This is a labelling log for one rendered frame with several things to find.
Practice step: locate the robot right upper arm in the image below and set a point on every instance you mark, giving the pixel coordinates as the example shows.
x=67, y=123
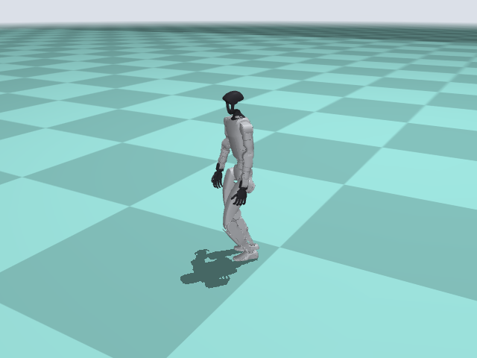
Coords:
x=226, y=142

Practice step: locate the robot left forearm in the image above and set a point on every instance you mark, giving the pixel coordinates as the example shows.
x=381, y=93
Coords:
x=247, y=165

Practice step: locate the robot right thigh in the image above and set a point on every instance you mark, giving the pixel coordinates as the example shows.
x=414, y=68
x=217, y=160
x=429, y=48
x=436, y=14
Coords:
x=228, y=186

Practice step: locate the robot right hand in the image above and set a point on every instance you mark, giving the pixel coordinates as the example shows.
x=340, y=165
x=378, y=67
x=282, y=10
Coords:
x=217, y=177

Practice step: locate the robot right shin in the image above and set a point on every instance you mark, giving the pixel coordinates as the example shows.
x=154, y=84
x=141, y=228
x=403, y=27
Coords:
x=244, y=228

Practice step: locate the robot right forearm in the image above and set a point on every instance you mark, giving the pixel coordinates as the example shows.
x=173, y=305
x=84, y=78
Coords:
x=223, y=156

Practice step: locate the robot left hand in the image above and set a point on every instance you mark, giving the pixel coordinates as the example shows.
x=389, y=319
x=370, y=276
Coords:
x=240, y=195

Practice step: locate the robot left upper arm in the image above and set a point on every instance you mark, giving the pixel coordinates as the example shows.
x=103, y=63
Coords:
x=246, y=130

